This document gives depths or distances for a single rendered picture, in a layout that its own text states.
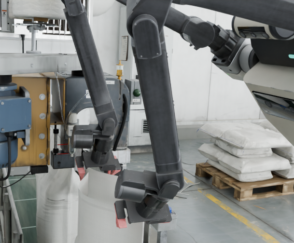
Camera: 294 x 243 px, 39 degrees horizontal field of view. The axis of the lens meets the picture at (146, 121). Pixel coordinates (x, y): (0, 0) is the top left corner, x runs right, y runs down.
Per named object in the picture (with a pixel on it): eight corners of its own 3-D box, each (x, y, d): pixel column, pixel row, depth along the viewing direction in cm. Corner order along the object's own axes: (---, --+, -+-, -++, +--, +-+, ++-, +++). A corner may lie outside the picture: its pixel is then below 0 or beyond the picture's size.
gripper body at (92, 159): (81, 155, 137) (84, 139, 132) (110, 154, 140) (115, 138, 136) (85, 170, 132) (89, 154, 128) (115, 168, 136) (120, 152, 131)
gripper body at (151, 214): (122, 200, 103) (131, 187, 98) (159, 196, 107) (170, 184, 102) (127, 225, 100) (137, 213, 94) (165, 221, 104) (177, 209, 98)
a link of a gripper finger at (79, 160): (72, 172, 141) (76, 153, 135) (92, 171, 144) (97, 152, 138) (76, 188, 136) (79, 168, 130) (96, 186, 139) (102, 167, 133)
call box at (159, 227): (176, 229, 158) (177, 214, 157) (157, 232, 155) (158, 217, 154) (167, 220, 165) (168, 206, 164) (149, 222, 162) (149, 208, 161)
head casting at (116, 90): (128, 150, 159) (132, 72, 153) (63, 153, 149) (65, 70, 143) (105, 132, 186) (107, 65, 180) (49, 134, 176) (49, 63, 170)
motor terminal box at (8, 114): (32, 136, 120) (32, 97, 118) (0, 142, 113) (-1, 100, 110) (17, 131, 125) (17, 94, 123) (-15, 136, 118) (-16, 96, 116)
